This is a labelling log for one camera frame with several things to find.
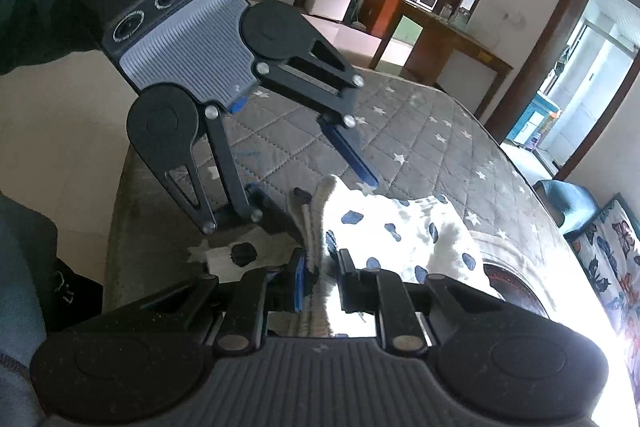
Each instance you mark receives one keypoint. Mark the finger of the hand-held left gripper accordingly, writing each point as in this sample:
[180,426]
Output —
[270,207]
[352,157]

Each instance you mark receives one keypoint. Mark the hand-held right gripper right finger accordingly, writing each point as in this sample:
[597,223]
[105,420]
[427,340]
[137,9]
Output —
[347,287]

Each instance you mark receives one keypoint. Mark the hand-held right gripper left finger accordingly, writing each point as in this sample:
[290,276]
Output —
[299,279]

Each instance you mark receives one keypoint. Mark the white polka-dot pants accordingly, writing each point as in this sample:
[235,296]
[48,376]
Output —
[400,232]

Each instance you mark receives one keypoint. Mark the grey quilted star mattress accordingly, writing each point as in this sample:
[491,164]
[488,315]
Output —
[425,132]

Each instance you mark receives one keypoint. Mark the dark wooden cabinet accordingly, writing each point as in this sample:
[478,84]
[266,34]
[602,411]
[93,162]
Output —
[450,47]

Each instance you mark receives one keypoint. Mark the blue cabinet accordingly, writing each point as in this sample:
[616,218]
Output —
[542,104]

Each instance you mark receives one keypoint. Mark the blue sofa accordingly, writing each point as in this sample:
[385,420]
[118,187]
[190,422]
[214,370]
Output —
[565,202]

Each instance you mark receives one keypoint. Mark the butterfly print pillow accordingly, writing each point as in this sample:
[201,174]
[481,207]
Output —
[610,257]

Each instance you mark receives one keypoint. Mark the person's clothed body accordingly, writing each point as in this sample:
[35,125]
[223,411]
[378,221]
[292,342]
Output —
[20,307]

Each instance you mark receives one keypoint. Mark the dark wooden door frame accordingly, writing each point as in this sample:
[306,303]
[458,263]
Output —
[550,47]

